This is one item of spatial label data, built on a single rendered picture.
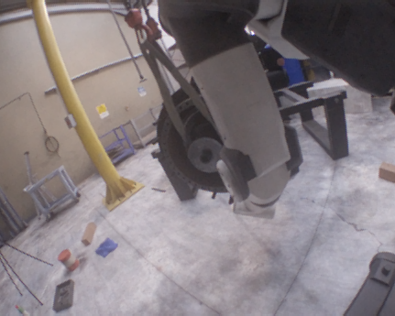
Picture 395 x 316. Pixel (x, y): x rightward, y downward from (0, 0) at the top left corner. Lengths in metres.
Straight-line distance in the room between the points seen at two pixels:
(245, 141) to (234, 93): 0.06
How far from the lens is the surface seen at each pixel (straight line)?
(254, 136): 0.24
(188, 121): 0.82
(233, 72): 0.22
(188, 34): 0.24
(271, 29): 0.31
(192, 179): 0.85
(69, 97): 3.16
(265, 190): 0.31
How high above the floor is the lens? 1.10
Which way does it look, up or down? 20 degrees down
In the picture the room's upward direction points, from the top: 25 degrees counter-clockwise
